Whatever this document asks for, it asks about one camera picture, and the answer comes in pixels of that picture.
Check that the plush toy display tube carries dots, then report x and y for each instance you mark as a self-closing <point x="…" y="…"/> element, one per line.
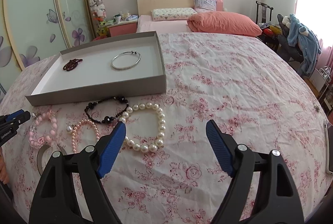
<point x="98" y="16"/>

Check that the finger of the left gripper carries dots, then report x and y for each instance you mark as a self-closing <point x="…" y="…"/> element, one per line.
<point x="10" y="124"/>

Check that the grey metal cuff bangle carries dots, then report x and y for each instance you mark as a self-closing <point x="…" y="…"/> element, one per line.
<point x="43" y="154"/>

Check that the person's left hand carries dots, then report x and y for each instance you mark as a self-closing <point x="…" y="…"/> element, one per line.
<point x="3" y="171"/>

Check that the salmon pink duvet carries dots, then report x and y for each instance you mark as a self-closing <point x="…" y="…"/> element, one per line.
<point x="220" y="22"/>

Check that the silver bangle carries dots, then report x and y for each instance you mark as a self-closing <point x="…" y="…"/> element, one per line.
<point x="126" y="60"/>

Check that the pink bedside table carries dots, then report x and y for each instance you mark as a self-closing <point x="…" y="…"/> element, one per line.
<point x="123" y="28"/>

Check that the white mug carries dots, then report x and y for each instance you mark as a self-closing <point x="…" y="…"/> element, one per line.
<point x="117" y="18"/>

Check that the dark wooden chair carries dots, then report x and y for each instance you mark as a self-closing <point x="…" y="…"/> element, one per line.
<point x="263" y="20"/>

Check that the wardrobe with flower doors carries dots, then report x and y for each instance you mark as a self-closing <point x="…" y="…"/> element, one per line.
<point x="32" y="30"/>

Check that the grey cardboard tray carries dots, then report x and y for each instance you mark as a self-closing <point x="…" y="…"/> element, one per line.
<point x="84" y="73"/>

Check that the small lilac pillow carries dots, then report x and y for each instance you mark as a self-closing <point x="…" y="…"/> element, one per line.
<point x="209" y="5"/>

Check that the floral pink bedsheet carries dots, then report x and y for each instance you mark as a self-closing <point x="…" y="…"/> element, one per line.
<point x="238" y="82"/>

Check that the floral white pillow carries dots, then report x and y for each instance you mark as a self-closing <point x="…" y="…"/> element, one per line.
<point x="171" y="14"/>

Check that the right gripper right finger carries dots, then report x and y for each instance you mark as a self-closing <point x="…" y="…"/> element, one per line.
<point x="277" y="199"/>

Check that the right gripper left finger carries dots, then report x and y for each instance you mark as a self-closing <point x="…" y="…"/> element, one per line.
<point x="55" y="199"/>

